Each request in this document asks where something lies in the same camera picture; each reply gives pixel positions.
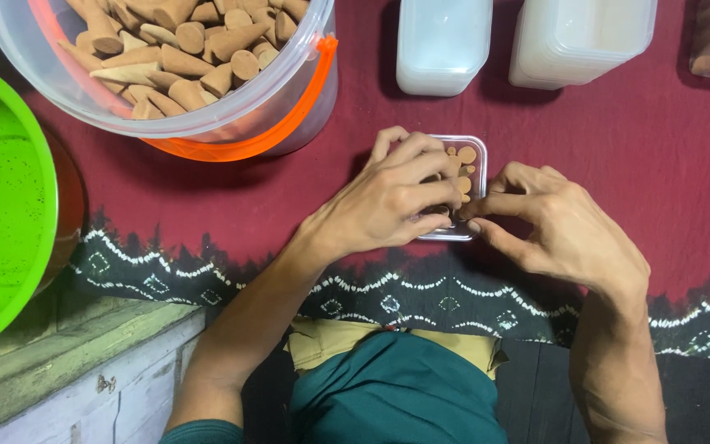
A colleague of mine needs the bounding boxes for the large pile of incense cones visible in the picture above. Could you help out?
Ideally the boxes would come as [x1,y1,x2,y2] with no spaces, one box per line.
[56,0,311,121]

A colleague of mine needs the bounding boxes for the person's teal shirt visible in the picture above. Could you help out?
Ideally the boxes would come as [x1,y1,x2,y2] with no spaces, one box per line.
[158,332,510,444]

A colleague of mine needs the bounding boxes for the person's left hand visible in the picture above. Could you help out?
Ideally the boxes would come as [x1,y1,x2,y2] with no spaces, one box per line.
[298,126,463,264]

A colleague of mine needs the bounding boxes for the narrow stack of white containers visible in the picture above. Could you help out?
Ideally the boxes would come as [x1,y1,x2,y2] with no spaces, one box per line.
[396,0,494,97]

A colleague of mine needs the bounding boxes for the white wooden crate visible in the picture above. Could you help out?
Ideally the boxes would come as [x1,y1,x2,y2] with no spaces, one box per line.
[0,295,208,444]

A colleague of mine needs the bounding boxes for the wide stack of white containers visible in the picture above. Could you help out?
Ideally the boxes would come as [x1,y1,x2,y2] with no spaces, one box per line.
[508,0,659,91]

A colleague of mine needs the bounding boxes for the small clear plastic box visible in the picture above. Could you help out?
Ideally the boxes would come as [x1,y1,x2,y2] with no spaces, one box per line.
[415,134,489,242]

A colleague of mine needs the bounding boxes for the small batch of incense cones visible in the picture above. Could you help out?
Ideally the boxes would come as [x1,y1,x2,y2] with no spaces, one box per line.
[444,145,479,206]

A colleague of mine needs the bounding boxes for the person's khaki trousers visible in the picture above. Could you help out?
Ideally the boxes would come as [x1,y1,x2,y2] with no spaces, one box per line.
[284,316,510,381]

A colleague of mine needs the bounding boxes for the person's right hand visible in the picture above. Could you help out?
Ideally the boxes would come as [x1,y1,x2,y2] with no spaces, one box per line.
[459,162,652,301]

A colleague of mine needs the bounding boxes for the maroon patterned cloth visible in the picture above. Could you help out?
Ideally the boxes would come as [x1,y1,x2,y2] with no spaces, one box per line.
[0,0,710,361]

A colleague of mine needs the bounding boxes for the brown round vessel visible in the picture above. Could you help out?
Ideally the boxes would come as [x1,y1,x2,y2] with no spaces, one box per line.
[33,131,88,298]

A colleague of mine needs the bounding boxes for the orange bucket handle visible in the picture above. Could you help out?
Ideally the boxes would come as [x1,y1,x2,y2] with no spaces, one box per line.
[27,0,339,163]

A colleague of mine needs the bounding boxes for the clear plastic bucket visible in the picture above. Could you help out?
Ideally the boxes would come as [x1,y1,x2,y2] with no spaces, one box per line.
[0,0,339,162]

